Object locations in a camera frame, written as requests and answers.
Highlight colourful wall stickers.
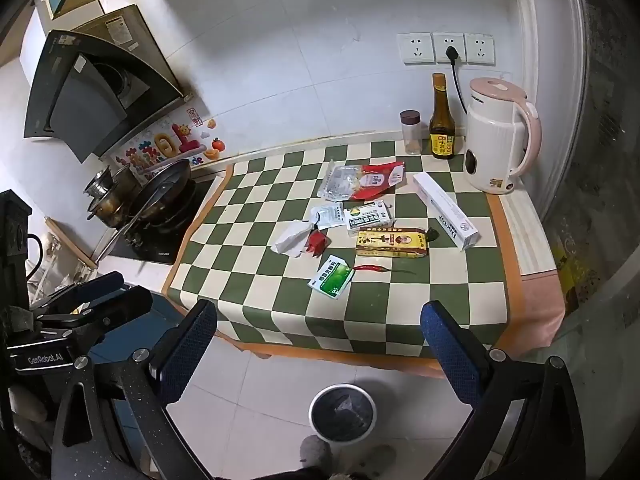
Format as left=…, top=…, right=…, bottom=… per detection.
left=112, top=107, right=227, bottom=182

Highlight red clear snack bag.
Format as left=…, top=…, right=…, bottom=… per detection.
left=317, top=160, right=406, bottom=202

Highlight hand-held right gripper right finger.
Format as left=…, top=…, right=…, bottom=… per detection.
left=420, top=300, right=587, bottom=480

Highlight yellow brown carton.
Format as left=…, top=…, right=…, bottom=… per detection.
left=356, top=227, right=430, bottom=260

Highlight clear jar brown lid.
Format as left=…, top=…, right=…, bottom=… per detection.
left=399, top=110, right=422, bottom=156

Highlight grey slipper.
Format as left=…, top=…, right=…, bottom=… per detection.
left=367, top=444, right=397, bottom=472
left=299, top=435, right=333, bottom=470

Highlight yellow bag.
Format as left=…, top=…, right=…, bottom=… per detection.
left=559, top=240, right=601, bottom=307

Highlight dark sauce bottle yellow label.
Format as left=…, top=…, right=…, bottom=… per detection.
left=429, top=73, right=457, bottom=160

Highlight red wrapper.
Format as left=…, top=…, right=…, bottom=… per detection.
left=302, top=229, right=329, bottom=259

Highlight steel pot with lid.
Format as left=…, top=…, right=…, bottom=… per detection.
left=84, top=165, right=143, bottom=197

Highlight red chili pepper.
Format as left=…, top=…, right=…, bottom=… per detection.
left=354, top=263, right=416, bottom=276

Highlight round white trash bin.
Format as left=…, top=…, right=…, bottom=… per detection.
left=308, top=384, right=377, bottom=444

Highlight black wok with handle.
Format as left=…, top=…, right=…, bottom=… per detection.
left=89, top=159, right=194, bottom=267

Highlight black stove top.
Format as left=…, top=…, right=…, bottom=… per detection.
left=107, top=180, right=222, bottom=266

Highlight long white toothpaste box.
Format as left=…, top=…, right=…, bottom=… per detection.
left=412, top=171, right=480, bottom=252

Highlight dark cooking pot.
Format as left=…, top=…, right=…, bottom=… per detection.
left=87, top=192, right=136, bottom=227

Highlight crumpled white tissue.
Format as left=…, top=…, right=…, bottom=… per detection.
left=271, top=219, right=314, bottom=256

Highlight green white checkered cloth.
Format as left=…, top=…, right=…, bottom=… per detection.
left=162, top=140, right=523, bottom=378

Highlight white green medicine box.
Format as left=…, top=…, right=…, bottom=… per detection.
left=342, top=200, right=396, bottom=238

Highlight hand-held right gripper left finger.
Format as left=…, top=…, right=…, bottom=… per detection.
left=50, top=299, right=219, bottom=480

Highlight sliding glass door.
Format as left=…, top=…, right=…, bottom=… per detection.
left=520, top=0, right=640, bottom=411

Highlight white pink electric kettle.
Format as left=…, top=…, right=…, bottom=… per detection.
left=465, top=77, right=543, bottom=195

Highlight green white sachet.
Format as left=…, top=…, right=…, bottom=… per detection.
left=307, top=255, right=355, bottom=300

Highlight black range hood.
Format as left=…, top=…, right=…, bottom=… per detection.
left=22, top=4, right=193, bottom=163

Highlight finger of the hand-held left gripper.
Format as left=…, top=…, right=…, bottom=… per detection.
left=35, top=287, right=154, bottom=335
left=31, top=271, right=126, bottom=312

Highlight black plug with cable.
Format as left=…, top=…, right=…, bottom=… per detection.
left=444, top=46, right=469, bottom=116

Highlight wooden board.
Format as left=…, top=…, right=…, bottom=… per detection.
left=44, top=216, right=99, bottom=269

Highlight white wall socket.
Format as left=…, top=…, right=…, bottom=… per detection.
left=432, top=32, right=466, bottom=64
left=464, top=33, right=496, bottom=66
left=397, top=32, right=434, bottom=66

